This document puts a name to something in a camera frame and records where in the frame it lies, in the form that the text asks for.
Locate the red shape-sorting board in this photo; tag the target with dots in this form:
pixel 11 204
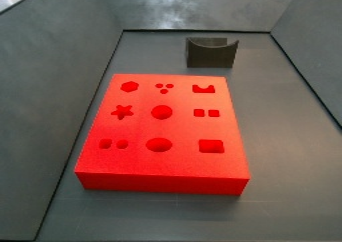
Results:
pixel 165 136

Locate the black curved fixture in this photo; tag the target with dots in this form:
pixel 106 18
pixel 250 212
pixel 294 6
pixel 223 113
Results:
pixel 210 52

